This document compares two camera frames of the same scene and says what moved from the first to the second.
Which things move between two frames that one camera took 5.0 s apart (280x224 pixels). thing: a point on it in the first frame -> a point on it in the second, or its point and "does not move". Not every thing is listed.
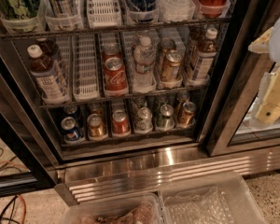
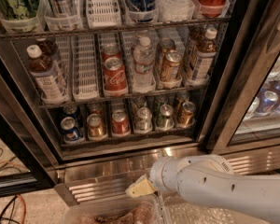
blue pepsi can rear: x=71 y=110 does not move
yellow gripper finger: x=269 y=113 -> x=141 y=188
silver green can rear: x=138 y=102 does not move
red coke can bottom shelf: x=120 y=122 does not move
